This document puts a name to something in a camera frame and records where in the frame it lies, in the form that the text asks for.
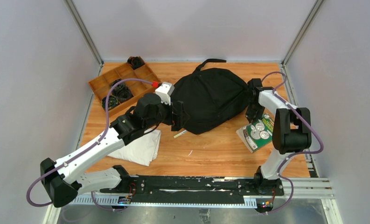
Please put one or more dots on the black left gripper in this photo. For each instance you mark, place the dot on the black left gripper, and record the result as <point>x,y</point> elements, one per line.
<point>178,115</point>

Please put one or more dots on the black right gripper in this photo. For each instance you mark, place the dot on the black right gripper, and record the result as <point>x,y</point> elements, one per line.
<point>252,117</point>

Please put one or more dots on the black backpack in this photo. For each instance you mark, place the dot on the black backpack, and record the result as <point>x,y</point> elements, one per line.
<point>210,96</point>

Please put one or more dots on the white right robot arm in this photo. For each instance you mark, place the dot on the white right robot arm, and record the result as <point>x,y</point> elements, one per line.
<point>290,133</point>

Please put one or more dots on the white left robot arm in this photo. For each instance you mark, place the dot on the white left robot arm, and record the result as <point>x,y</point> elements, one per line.
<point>66,178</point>

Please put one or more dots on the green sticker pack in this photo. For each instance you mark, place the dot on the green sticker pack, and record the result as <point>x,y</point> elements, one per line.
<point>258,134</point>

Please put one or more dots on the rolled dark belt centre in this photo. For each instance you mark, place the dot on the rolled dark belt centre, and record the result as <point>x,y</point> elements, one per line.
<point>124,95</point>

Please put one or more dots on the rolled dark belt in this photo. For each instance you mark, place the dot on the rolled dark belt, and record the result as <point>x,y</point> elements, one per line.
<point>135,62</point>
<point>113,101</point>
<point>117,87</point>
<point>124,95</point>

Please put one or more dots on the rolled dark belt middle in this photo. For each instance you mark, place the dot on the rolled dark belt middle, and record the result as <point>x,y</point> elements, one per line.
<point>117,87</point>

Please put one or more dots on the rolled dark belt front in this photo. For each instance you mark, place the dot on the rolled dark belt front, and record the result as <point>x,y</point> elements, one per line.
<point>113,101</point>

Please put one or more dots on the yellow white pen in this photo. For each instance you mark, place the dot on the yellow white pen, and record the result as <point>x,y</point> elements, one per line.
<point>180,134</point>

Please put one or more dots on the white folded cloth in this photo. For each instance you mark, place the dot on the white folded cloth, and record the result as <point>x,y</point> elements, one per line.
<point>141,151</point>

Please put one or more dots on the rolled dark belt top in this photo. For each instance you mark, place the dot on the rolled dark belt top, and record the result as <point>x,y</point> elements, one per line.
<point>135,62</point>

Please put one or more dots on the wooden compartment tray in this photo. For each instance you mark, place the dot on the wooden compartment tray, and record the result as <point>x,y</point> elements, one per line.
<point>101,85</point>

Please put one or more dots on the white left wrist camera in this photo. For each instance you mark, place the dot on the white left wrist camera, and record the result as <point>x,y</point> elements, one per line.
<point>164,91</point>

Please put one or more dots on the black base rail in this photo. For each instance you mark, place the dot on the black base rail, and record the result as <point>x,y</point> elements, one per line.
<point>194,189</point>

